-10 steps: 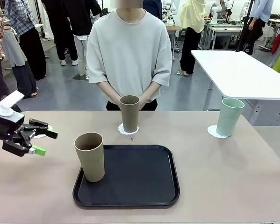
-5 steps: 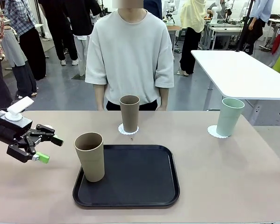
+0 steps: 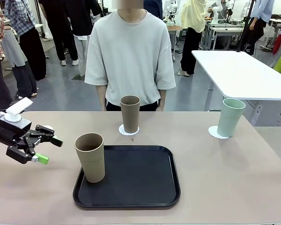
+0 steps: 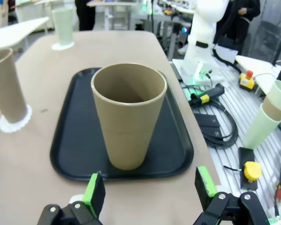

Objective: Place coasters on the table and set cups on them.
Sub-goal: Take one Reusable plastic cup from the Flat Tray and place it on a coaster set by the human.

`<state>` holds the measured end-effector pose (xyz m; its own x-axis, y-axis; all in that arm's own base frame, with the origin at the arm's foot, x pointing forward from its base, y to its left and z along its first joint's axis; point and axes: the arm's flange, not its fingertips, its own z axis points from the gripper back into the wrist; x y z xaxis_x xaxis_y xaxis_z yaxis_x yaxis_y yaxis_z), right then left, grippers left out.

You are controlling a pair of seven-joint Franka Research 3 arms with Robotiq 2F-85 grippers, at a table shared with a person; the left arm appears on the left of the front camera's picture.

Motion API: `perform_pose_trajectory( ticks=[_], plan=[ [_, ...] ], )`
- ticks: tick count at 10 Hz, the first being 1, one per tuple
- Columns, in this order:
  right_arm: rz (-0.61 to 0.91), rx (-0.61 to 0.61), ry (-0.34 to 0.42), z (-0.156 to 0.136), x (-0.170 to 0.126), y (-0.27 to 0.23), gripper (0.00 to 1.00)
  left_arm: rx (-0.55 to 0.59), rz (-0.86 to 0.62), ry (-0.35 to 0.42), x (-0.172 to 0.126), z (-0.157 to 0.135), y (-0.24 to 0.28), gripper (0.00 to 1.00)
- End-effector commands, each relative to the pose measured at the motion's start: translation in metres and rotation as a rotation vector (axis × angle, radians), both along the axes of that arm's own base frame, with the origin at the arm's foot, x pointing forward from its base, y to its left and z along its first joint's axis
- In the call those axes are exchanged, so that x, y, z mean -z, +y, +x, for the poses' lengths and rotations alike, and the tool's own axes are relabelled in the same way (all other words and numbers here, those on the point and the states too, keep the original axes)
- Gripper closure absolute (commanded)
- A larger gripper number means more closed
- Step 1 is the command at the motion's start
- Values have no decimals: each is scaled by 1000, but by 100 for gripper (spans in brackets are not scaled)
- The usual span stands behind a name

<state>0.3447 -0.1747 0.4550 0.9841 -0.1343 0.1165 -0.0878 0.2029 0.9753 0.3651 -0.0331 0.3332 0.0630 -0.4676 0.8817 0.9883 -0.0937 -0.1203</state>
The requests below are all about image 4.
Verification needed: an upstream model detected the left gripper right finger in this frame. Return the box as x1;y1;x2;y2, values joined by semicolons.
194;165;269;225

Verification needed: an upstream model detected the white desk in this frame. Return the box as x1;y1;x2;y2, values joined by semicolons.
86;0;141;30

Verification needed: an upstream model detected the bystander in black clothes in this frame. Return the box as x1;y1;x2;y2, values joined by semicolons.
75;0;97;31

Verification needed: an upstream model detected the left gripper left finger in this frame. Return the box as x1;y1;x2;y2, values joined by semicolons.
37;171;107;225

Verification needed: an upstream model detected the black handheld enabling controller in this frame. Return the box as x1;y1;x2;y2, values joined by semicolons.
189;83;225;107

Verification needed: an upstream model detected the black flat base plate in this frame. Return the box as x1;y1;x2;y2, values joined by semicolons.
238;147;258;190

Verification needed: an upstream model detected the white scalloped paper coaster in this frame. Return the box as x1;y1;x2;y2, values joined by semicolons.
0;104;33;134
51;41;75;51

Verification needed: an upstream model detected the yellow dome push button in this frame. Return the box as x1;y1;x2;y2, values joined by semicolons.
242;161;262;181

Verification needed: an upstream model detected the black plastic tray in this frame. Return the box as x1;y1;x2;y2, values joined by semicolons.
50;67;194;183

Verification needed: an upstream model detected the bystander in black jacket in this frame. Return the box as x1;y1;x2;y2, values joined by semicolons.
214;0;262;56

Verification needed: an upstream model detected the black coiled cable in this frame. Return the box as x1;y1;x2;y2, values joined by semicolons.
181;84;239;149

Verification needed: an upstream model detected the white flat board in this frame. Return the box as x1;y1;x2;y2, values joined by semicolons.
235;55;281;82

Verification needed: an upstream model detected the tan tall cup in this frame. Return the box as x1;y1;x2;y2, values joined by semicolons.
91;63;168;171
261;95;281;121
0;48;28;124

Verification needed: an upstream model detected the white table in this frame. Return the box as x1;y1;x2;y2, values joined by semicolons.
0;16;50;54

